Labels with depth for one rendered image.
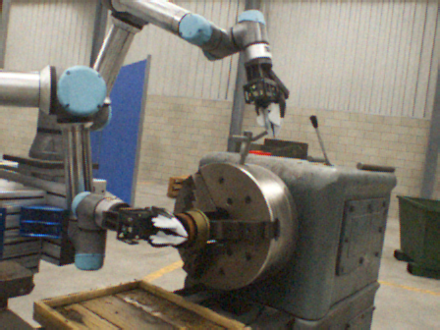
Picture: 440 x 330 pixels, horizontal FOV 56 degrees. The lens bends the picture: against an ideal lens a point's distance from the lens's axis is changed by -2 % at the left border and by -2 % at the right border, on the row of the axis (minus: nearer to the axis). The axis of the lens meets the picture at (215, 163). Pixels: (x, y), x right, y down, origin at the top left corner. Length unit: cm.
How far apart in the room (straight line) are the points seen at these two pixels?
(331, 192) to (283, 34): 1073
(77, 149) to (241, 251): 51
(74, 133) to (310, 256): 69
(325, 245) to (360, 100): 1005
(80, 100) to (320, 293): 75
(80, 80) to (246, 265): 57
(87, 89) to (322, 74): 1041
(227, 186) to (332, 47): 1042
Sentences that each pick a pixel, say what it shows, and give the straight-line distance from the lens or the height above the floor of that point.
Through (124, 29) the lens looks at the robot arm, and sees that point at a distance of 150.
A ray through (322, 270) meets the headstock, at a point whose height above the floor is 100.
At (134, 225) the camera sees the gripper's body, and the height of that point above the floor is 109.
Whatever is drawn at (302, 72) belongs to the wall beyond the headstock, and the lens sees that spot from 1135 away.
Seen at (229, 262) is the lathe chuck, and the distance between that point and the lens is 105.
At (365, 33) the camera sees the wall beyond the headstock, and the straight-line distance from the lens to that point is 1139.
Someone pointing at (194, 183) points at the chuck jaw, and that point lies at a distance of 105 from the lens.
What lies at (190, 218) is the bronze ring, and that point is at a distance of 95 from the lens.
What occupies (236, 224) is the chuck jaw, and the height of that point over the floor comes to 111.
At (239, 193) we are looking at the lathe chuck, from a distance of 102.
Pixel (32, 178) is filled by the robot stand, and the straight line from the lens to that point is 147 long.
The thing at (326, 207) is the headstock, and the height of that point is 116.
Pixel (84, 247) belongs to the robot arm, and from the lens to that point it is 111.
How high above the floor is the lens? 129
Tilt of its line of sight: 3 degrees down
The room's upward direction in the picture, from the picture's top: 7 degrees clockwise
